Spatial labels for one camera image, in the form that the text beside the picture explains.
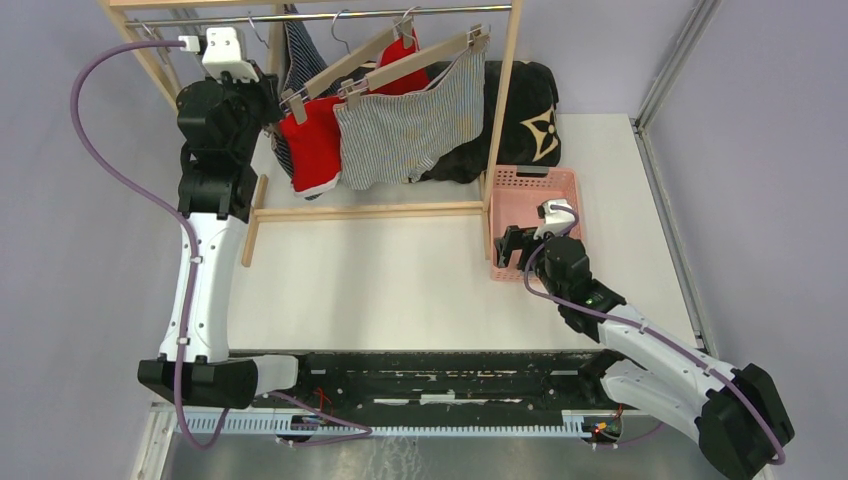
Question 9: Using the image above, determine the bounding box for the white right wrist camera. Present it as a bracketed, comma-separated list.
[533, 198, 579, 240]

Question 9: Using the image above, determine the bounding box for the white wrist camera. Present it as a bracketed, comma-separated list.
[178, 26, 261, 83]
[533, 198, 579, 240]

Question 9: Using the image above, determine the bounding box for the wooden hanger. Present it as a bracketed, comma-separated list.
[280, 6, 419, 124]
[248, 3, 289, 143]
[338, 24, 490, 107]

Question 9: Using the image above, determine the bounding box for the red underwear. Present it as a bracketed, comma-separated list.
[274, 30, 430, 200]

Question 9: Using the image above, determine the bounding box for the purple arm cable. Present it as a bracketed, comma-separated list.
[70, 38, 233, 452]
[521, 203, 788, 466]

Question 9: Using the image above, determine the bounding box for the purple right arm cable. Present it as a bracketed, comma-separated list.
[521, 203, 788, 466]

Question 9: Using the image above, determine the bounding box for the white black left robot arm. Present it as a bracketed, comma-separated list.
[137, 73, 315, 409]

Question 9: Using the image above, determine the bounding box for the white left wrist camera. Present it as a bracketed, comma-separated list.
[178, 26, 261, 83]

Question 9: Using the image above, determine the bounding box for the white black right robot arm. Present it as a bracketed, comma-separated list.
[494, 226, 795, 479]

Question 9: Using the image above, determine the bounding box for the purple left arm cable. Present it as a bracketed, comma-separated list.
[70, 38, 233, 452]

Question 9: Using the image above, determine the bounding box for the wooden clothes rack frame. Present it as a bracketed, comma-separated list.
[99, 1, 524, 267]

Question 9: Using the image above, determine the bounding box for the pink plastic basket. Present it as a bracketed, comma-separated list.
[489, 166, 581, 282]

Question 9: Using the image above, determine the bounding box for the metal hanging rod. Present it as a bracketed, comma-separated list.
[124, 4, 513, 28]

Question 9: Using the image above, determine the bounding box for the grey striped underwear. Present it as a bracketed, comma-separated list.
[334, 49, 487, 191]

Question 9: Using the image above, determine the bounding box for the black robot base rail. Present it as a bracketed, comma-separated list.
[285, 351, 619, 429]

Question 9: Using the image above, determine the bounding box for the white slotted cable duct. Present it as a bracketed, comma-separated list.
[172, 409, 624, 440]

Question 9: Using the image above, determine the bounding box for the navy striped underwear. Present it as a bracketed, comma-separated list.
[272, 21, 327, 180]

